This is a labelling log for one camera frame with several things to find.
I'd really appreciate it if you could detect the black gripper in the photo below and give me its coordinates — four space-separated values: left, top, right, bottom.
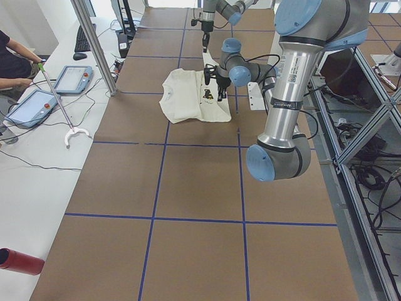
216 75 231 102
200 19 214 53

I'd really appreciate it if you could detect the cream long-sleeve cat shirt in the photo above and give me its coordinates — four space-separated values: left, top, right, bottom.
159 68 231 124

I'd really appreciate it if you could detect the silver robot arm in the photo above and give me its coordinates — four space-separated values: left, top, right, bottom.
216 1 370 182
192 0 258 53

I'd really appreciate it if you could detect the black power adapter box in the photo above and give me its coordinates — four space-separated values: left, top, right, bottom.
117 33 130 58

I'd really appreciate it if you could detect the black keyboard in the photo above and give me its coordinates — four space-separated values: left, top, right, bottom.
74 26 91 53

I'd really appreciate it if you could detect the black computer mouse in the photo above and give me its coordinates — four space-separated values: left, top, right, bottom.
73 52 87 61

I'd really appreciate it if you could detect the far blue teach pendant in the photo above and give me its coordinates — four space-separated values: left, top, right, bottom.
54 65 93 95

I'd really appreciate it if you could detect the blue teach pendant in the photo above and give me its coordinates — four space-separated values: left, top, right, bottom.
54 65 93 95
5 89 58 129

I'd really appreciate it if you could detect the grabber reacher stick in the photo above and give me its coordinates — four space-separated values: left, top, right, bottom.
38 63 91 149

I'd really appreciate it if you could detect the near blue teach pendant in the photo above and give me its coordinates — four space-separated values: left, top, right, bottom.
5 89 58 129

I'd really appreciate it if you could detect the seated person in black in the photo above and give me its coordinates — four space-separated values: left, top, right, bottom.
1 31 44 101

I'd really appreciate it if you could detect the red cylinder bottle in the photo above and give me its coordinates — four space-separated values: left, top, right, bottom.
1 248 44 275

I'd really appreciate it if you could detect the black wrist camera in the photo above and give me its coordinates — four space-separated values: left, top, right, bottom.
191 18 203 27
204 63 218 85

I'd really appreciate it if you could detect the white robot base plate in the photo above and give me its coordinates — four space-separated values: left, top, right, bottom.
247 79 275 111

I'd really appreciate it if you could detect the grey aluminium frame post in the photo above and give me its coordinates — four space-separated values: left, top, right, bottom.
71 0 117 96

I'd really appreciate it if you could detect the aluminium truss frame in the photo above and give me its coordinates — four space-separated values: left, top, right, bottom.
305 49 400 300

